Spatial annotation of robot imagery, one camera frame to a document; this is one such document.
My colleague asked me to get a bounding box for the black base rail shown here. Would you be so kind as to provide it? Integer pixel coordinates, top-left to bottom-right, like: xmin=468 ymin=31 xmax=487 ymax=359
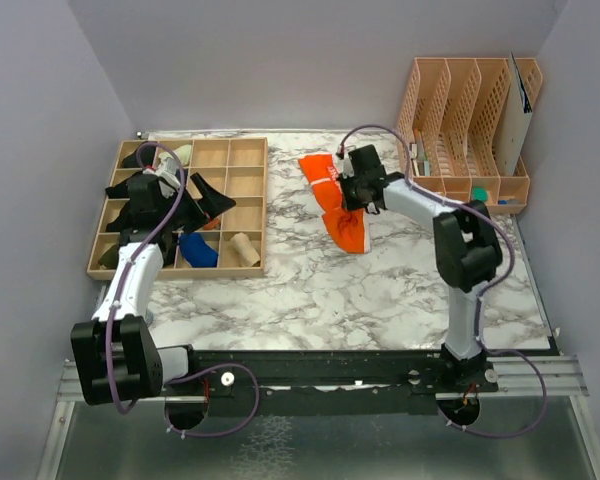
xmin=189 ymin=350 xmax=498 ymax=417

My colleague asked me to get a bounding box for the black rolled underwear third row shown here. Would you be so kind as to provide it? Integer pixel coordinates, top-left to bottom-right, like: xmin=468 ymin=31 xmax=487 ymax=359
xmin=105 ymin=204 xmax=129 ymax=233

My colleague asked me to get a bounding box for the green object in rack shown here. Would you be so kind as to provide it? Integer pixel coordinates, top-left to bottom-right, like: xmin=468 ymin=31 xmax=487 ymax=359
xmin=471 ymin=187 xmax=489 ymax=203

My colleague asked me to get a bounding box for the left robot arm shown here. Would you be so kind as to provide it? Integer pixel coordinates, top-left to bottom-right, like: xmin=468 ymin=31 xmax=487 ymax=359
xmin=70 ymin=168 xmax=236 ymax=410

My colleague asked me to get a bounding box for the beige rolled underwear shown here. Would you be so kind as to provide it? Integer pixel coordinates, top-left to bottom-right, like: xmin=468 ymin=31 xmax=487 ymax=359
xmin=230 ymin=232 xmax=261 ymax=268

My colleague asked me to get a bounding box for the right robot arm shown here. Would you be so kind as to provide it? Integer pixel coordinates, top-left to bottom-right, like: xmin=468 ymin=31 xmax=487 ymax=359
xmin=338 ymin=145 xmax=503 ymax=391

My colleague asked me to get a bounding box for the white board in rack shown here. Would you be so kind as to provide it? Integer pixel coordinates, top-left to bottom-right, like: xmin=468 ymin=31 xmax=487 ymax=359
xmin=493 ymin=53 xmax=533 ymax=176

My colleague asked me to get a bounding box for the aluminium extrusion rail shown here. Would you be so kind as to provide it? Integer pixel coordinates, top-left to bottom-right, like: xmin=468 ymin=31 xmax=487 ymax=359
xmin=54 ymin=355 xmax=591 ymax=401

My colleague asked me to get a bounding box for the rust brown underwear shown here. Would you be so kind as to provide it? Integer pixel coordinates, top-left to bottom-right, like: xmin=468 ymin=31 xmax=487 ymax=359
xmin=202 ymin=217 xmax=221 ymax=231

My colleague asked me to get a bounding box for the wooden compartment organizer tray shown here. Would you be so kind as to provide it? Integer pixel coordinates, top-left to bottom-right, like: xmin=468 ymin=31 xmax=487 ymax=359
xmin=86 ymin=137 xmax=268 ymax=280

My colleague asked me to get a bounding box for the pink plastic file rack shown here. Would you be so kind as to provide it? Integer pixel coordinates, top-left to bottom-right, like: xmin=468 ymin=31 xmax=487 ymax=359
xmin=395 ymin=57 xmax=530 ymax=214

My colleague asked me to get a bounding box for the black rolled underwear second row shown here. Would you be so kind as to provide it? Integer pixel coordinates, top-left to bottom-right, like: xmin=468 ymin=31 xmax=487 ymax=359
xmin=105 ymin=180 xmax=129 ymax=199

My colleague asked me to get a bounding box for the blue white round tin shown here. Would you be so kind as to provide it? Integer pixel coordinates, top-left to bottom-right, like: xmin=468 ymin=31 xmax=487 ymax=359
xmin=144 ymin=310 xmax=154 ymax=326

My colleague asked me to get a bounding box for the blue rolled underwear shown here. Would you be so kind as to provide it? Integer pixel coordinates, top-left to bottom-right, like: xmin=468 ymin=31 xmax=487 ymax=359
xmin=179 ymin=232 xmax=219 ymax=268

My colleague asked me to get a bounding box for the black rolled underwear top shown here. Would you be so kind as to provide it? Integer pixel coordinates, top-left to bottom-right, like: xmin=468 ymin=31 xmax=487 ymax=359
xmin=120 ymin=152 xmax=142 ymax=169

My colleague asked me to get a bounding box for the light green rolled underwear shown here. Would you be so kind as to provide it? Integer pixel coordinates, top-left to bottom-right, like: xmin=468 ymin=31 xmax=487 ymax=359
xmin=174 ymin=144 xmax=193 ymax=167

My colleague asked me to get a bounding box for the bright orange underwear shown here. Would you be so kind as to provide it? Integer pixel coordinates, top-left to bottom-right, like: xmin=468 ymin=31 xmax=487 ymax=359
xmin=299 ymin=154 xmax=370 ymax=254

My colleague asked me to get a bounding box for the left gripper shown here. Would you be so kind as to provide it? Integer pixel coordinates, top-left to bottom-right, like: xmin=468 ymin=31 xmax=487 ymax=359
xmin=160 ymin=172 xmax=236 ymax=234

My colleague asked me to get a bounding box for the dark green rolled underwear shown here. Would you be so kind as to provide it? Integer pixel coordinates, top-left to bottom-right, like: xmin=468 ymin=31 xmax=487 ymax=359
xmin=97 ymin=245 xmax=119 ymax=270

